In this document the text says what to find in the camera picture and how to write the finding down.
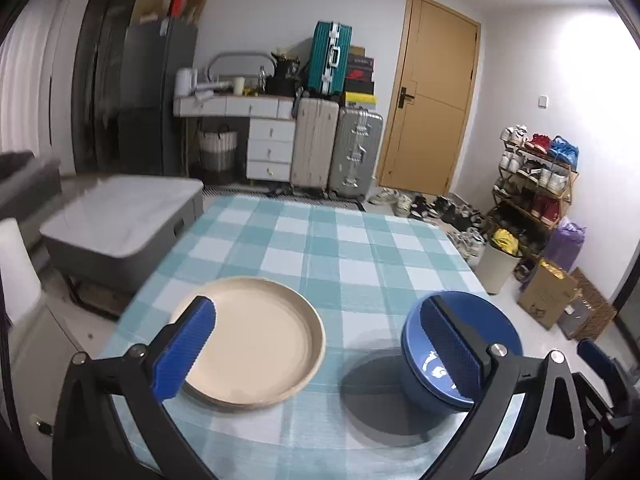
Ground teal suitcase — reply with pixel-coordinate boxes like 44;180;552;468
307;22;352;96

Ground wooden door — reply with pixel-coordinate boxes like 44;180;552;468
376;0;480;195

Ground beige suitcase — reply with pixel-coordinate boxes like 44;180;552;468
291;98;340;191

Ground woven laundry basket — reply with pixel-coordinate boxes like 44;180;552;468
198;131;238;184

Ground beige round plate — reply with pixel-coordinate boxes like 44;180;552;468
169;276;326;408

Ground oval mirror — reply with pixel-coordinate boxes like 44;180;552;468
204;51;276;87

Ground wooden shoe rack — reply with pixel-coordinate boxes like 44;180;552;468
488;140;579;282

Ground white curtain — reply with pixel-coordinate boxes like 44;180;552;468
1;0;68;156

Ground purple bag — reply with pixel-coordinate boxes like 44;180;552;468
542;217;586;272

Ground dark glass cabinet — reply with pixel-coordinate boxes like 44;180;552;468
70;0;136;174

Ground grey sofa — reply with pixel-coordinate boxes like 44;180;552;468
0;151;62;221

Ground cardboard box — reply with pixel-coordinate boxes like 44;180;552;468
518;259;578;330

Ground silver suitcase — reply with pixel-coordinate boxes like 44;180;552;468
328;107;383;200

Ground white drawer desk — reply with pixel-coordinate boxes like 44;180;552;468
174;92;296;183

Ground blue bowl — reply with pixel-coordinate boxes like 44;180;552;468
400;290;523;414

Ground beige trash bin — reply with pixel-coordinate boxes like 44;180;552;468
474;242;522;295

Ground dark refrigerator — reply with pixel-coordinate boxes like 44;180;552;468
118;18;198;177

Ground stacked shoe boxes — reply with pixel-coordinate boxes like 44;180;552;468
343;46;378;110

